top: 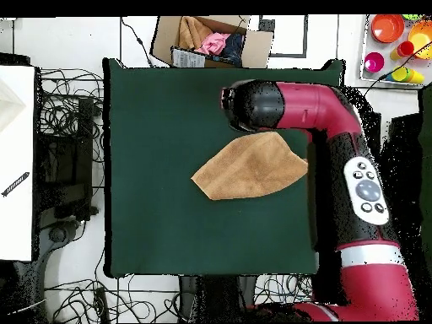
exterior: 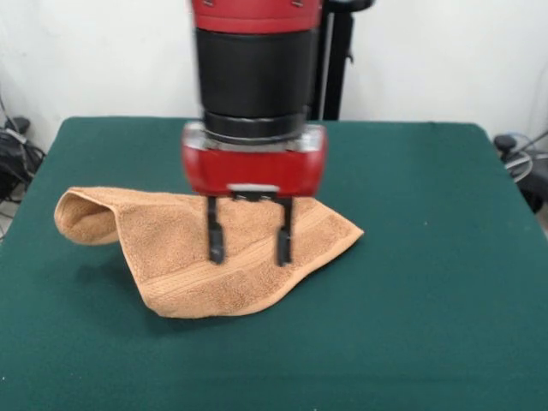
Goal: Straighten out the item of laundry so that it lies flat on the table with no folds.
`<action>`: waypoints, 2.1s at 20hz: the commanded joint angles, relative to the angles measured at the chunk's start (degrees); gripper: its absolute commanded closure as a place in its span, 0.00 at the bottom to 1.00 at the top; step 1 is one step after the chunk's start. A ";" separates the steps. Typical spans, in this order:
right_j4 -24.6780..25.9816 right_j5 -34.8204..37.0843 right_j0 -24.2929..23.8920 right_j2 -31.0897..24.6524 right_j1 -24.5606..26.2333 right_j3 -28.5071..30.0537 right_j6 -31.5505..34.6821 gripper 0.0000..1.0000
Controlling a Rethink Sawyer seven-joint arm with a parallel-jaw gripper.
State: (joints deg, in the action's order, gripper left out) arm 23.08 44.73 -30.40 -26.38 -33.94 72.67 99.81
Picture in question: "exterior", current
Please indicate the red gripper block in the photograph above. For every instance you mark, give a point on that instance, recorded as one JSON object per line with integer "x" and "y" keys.
{"x": 257, "y": 171}

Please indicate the tan terry towel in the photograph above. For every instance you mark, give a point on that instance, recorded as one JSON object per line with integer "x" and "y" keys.
{"x": 240, "y": 274}

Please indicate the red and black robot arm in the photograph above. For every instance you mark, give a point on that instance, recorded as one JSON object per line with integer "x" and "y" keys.
{"x": 252, "y": 64}

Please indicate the dark green table cloth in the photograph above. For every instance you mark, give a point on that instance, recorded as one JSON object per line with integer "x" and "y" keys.
{"x": 385, "y": 321}

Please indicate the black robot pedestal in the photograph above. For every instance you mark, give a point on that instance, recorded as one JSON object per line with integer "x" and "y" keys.
{"x": 336, "y": 64}

